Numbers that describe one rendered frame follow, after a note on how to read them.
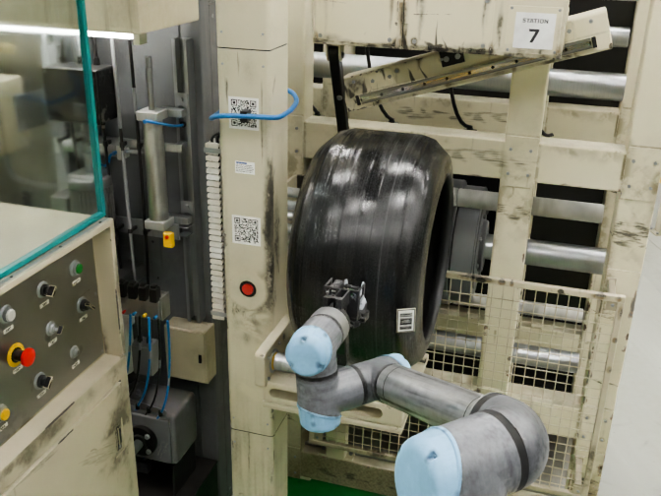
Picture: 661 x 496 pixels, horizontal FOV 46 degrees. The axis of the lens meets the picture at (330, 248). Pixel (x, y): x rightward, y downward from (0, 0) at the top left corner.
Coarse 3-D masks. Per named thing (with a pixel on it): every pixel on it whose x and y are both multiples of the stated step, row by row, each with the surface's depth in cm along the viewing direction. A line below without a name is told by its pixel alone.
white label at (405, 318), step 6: (396, 312) 163; (402, 312) 163; (408, 312) 163; (414, 312) 163; (396, 318) 164; (402, 318) 164; (408, 318) 164; (414, 318) 164; (396, 324) 164; (402, 324) 164; (408, 324) 165; (414, 324) 165; (396, 330) 165; (402, 330) 165; (408, 330) 165; (414, 330) 166
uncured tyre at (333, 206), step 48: (336, 144) 175; (384, 144) 173; (432, 144) 177; (336, 192) 165; (384, 192) 163; (432, 192) 167; (336, 240) 163; (384, 240) 160; (432, 240) 212; (288, 288) 172; (384, 288) 161; (432, 288) 209; (384, 336) 166
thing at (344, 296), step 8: (336, 280) 152; (336, 288) 147; (344, 288) 147; (352, 288) 150; (360, 288) 148; (328, 296) 143; (336, 296) 143; (344, 296) 143; (352, 296) 148; (360, 296) 149; (328, 304) 143; (336, 304) 142; (344, 304) 144; (352, 304) 148; (344, 312) 142; (352, 312) 148; (360, 312) 152; (352, 320) 148; (352, 328) 149
